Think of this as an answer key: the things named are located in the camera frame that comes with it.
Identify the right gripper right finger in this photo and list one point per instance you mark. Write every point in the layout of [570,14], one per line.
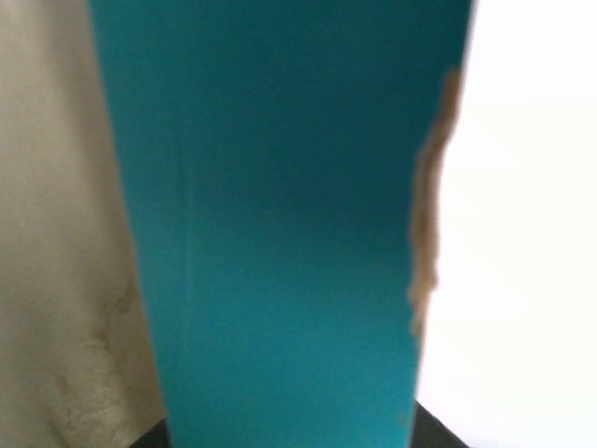
[429,432]

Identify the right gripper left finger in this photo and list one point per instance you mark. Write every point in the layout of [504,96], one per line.
[156,437]

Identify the teal wooden photo frame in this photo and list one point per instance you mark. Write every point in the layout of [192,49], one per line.
[266,150]

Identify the white passe-partout mat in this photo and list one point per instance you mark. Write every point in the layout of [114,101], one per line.
[510,348]

